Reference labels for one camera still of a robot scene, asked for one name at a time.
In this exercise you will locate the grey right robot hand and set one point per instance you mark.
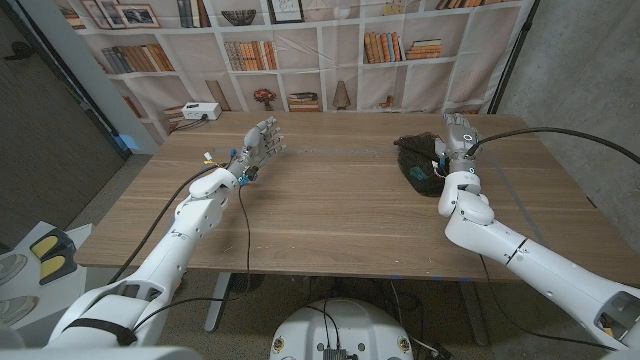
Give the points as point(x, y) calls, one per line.
point(459, 142)

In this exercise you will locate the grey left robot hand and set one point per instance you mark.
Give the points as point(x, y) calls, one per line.
point(257, 147)

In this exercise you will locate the black mesh netting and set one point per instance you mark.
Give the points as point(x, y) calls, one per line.
point(420, 162)

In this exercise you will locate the teal cube block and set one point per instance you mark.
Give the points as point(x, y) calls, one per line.
point(417, 174)

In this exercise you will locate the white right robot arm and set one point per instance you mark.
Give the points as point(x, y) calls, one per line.
point(520, 250)

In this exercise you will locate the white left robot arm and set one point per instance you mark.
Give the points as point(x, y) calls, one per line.
point(170, 255)

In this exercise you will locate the white power strip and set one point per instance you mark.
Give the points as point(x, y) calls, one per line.
point(201, 111)

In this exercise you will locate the black backdrop stand pole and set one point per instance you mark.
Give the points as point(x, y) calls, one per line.
point(510, 60)

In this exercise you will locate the printed bookshelf backdrop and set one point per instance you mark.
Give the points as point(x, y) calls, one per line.
point(310, 65)

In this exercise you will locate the dark round floor object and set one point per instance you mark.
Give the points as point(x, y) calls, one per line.
point(248, 282)

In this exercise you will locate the white table leg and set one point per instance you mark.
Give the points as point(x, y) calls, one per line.
point(219, 300)

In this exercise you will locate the grey table leg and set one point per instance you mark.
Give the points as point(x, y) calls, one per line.
point(475, 315)

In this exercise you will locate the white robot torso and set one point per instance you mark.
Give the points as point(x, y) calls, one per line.
point(345, 330)

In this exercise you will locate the dark perforated partition panel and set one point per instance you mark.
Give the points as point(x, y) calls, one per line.
point(50, 150)

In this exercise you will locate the black and yellow foot pedal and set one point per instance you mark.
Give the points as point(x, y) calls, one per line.
point(52, 255)

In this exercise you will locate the white floor platform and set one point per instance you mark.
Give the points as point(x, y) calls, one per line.
point(55, 300)

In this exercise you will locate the grey sneaker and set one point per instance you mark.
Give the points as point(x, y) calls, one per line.
point(11, 269)

